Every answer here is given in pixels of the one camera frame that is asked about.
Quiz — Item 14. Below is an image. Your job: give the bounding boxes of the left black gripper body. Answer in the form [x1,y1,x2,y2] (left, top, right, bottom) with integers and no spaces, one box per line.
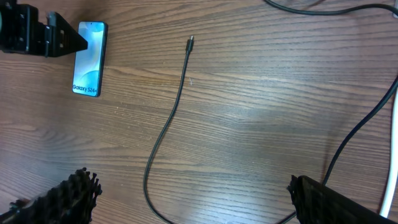
[1,0,39,55]

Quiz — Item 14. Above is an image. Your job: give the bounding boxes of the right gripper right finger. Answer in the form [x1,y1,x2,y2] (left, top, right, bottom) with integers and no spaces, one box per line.
[287,175,395,224]

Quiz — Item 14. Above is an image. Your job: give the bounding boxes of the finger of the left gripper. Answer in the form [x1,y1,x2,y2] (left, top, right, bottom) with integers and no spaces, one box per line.
[38,11,88,57]

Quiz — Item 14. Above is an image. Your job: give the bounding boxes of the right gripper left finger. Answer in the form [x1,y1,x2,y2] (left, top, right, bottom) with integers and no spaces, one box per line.
[1,167,102,224]

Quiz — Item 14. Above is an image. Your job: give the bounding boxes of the blue Galaxy smartphone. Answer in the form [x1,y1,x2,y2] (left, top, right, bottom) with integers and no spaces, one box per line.
[72,21,108,97]

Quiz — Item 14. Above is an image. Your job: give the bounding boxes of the black USB charging cable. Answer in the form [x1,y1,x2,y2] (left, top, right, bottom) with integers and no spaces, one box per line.
[142,0,398,224]

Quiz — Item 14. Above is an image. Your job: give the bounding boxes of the white power strip cord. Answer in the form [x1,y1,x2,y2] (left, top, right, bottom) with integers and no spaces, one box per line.
[379,90,398,218]

